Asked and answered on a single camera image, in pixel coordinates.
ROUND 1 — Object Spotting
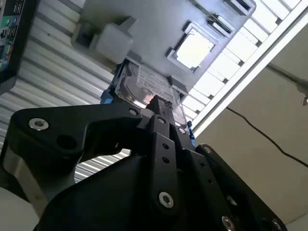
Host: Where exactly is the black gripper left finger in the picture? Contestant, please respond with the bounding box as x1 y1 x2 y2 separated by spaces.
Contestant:
1 95 181 217

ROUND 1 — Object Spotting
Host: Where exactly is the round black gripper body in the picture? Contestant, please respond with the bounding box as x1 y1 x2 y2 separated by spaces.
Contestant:
39 154 244 231

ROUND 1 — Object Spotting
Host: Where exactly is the hard disk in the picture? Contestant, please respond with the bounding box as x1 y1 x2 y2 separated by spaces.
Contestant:
100 60 196 148

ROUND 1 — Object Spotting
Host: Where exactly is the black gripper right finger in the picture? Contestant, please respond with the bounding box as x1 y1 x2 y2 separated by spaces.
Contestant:
157 95 287 231

